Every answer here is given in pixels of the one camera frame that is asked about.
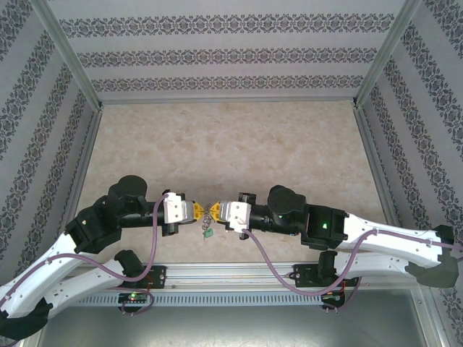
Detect slotted grey cable duct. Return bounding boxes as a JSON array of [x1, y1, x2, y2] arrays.
[[77, 288, 349, 309]]

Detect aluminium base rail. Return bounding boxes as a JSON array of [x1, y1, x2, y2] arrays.
[[82, 262, 428, 292]]

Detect aluminium frame corner post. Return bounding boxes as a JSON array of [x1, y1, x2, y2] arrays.
[[350, 0, 424, 109], [28, 0, 106, 111]]

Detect long aluminium frame beam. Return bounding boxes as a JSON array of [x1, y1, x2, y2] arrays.
[[99, 95, 359, 107]]

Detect grey metal base sheet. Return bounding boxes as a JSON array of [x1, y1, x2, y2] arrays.
[[21, 305, 446, 347]]

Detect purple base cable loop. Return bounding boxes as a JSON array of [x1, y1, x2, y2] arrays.
[[323, 276, 363, 316], [122, 287, 155, 317]]

